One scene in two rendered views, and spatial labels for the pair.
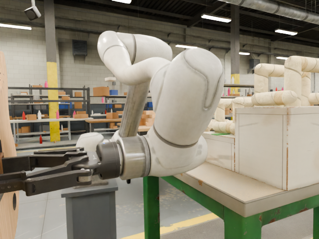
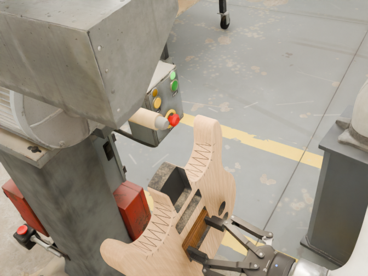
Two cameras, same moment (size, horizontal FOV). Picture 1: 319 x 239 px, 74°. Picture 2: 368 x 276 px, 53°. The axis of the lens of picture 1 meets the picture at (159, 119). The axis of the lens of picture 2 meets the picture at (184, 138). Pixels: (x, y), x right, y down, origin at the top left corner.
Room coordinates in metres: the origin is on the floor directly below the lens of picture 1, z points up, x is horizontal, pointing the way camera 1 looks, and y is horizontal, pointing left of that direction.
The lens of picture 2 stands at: (0.16, -0.12, 1.70)
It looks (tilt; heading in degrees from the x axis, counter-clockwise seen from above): 43 degrees down; 63
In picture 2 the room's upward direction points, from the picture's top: 9 degrees counter-clockwise
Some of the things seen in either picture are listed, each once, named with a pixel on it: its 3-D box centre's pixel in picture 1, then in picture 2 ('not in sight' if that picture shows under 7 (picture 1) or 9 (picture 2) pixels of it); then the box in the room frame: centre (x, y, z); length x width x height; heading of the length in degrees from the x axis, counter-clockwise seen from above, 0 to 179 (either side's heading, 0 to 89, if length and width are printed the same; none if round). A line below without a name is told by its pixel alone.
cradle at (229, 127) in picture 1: (225, 127); not in sight; (0.65, -0.20, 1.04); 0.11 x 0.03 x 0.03; 25
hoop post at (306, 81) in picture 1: (304, 89); not in sight; (0.61, -0.41, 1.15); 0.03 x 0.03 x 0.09
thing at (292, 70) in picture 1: (292, 85); not in sight; (0.47, -0.29, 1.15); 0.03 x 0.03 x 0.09
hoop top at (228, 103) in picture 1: (239, 103); not in sight; (0.72, -0.27, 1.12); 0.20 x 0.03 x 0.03; 114
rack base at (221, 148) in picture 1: (248, 145); not in sight; (0.69, -0.29, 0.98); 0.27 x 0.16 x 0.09; 115
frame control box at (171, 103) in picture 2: not in sight; (133, 109); (0.45, 0.77, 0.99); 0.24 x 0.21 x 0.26; 115
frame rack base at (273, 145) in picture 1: (295, 139); not in sight; (0.55, -0.35, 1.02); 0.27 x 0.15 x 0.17; 115
